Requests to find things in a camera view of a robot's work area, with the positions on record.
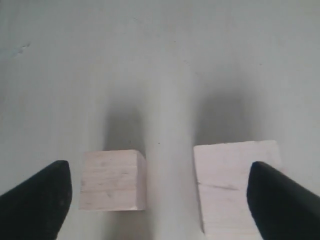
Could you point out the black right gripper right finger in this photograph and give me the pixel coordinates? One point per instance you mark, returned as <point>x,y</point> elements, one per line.
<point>281,208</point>

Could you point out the medium wooden cube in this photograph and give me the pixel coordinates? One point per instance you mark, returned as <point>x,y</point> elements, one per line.
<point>114,180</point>

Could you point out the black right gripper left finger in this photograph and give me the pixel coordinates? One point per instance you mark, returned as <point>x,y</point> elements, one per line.
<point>36,209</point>

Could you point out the second largest wooden cube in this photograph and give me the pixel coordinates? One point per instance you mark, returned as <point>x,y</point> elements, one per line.
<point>222,173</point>

